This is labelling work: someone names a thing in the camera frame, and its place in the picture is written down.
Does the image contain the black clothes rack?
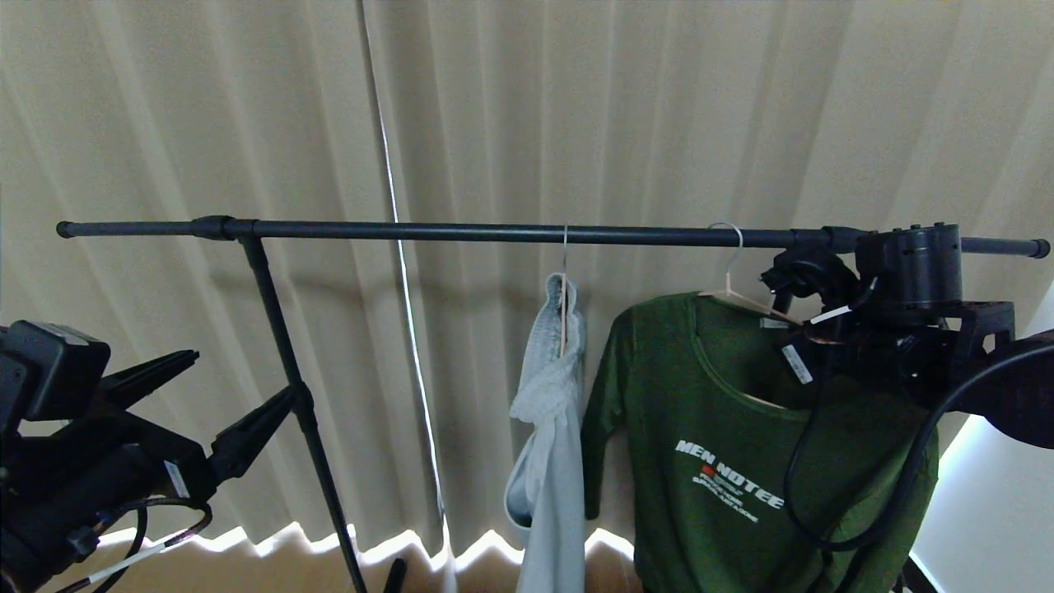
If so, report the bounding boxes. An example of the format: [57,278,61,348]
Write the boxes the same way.
[55,216,1052,593]

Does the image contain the black cable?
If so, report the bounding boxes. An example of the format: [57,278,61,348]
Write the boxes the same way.
[782,342,1054,593]

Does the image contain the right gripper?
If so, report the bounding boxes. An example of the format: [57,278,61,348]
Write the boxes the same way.
[778,317,960,409]

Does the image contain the pale grey shorts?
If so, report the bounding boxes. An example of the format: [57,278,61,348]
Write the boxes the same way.
[504,273,589,593]

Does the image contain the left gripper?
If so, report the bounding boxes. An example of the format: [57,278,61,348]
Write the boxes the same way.
[0,349,299,590]

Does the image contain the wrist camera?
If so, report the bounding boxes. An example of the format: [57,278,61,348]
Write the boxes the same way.
[759,247,861,314]
[0,320,112,425]

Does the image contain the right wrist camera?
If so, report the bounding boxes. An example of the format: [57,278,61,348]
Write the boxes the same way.
[759,247,861,314]

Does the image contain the pink clothes hanger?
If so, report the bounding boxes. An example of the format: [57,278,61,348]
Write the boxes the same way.
[557,226,573,359]
[698,222,804,409]

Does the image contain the beige curtain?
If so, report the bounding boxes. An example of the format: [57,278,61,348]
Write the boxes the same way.
[0,0,1054,553]

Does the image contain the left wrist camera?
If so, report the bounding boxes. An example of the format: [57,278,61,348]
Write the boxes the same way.
[0,320,112,425]

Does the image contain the green garment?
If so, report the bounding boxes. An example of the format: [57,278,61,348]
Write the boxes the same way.
[581,292,940,593]

